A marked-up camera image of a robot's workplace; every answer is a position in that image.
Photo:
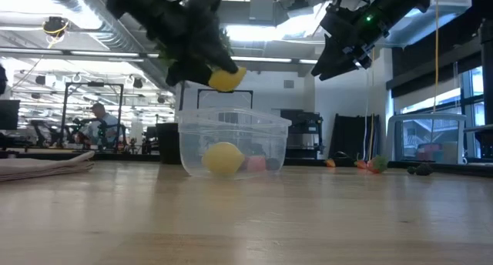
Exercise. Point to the small yellow lemon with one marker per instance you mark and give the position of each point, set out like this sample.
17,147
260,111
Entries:
227,80

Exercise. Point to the black leaning panel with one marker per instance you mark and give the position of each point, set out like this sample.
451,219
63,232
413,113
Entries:
348,136

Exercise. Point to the long ceiling light strip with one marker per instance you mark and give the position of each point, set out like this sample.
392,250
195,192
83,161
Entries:
269,59

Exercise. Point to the black equipment cart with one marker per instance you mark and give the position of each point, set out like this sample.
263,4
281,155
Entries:
304,136

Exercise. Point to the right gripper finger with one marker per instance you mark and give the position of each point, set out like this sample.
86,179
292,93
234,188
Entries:
346,69
329,62

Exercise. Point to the small red strawberry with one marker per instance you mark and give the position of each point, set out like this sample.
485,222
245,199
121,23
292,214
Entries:
361,164

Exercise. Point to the white framed chair back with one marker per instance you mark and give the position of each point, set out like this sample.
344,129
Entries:
393,138

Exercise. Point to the pink block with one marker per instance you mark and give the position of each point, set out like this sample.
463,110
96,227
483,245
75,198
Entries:
256,163

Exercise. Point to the clear plastic tupperware container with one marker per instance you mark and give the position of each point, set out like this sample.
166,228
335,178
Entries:
239,130

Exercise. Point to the large yellow lemon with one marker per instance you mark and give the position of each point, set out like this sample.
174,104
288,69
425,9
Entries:
222,159

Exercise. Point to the black frame with camera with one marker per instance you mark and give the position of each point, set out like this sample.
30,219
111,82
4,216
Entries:
246,92

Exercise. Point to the black tall rig frame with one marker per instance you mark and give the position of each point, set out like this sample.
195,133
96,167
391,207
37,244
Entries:
92,84

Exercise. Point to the black computer monitor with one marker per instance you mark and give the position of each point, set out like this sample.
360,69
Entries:
9,115

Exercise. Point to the small pink toy produce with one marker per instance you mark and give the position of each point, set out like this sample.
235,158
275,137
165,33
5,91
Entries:
370,166

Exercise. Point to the green leafy toy produce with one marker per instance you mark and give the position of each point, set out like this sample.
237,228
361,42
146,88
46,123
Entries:
381,163

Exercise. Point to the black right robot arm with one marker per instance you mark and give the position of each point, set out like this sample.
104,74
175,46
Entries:
408,3

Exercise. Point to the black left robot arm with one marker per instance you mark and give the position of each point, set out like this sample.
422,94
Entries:
131,7

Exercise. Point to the dark green toy produce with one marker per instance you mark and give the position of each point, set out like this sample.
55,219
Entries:
424,169

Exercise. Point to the small dark berry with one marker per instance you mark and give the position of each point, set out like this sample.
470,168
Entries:
411,170

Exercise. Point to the small orange toy produce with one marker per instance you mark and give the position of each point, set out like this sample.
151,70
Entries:
330,163

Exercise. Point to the person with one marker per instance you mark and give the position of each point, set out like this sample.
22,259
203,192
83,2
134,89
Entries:
103,122

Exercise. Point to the plain black ball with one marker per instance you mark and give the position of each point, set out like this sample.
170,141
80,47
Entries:
272,164

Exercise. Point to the black planter pot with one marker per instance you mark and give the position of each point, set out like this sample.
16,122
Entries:
168,141

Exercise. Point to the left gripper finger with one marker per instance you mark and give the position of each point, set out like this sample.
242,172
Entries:
223,59
188,74

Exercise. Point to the folded beige cloth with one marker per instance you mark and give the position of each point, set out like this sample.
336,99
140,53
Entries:
42,166

